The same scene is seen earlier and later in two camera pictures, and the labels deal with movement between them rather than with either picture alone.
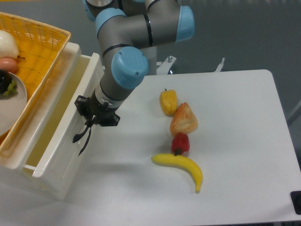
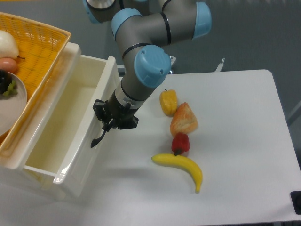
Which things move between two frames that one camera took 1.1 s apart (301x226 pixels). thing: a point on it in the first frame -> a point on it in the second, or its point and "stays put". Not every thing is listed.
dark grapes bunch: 8,86 stays put
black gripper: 91,107 -> 118,116
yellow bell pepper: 168,99 stays put
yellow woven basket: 41,47 stays put
